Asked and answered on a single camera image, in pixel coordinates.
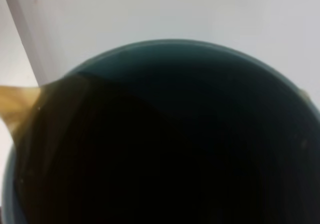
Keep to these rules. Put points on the teal green cup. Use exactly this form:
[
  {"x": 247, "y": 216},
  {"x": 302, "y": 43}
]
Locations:
[{"x": 162, "y": 132}]

